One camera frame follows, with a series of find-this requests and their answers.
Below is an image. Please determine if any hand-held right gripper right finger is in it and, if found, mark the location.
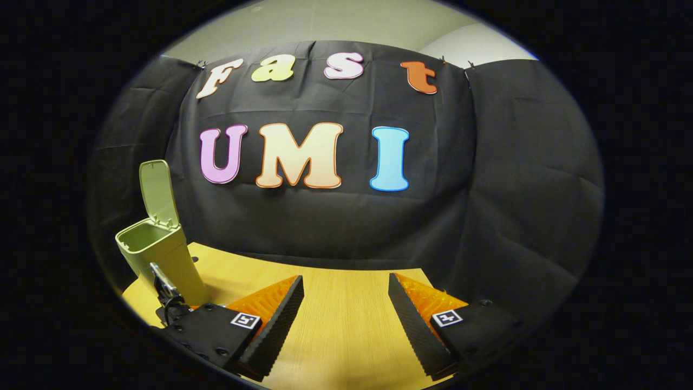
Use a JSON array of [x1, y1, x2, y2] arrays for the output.
[[388, 272, 534, 381]]

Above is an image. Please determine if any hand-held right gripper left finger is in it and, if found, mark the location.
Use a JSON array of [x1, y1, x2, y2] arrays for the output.
[[157, 275, 305, 382]]

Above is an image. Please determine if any green desktop garbage bin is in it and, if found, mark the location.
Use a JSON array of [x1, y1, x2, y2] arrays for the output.
[[115, 160, 211, 308]]

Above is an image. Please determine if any wooden desktop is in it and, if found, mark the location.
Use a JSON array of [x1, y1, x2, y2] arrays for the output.
[[122, 242, 461, 390]]

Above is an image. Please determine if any black backdrop cloth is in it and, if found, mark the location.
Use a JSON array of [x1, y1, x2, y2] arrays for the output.
[[88, 39, 604, 326]]

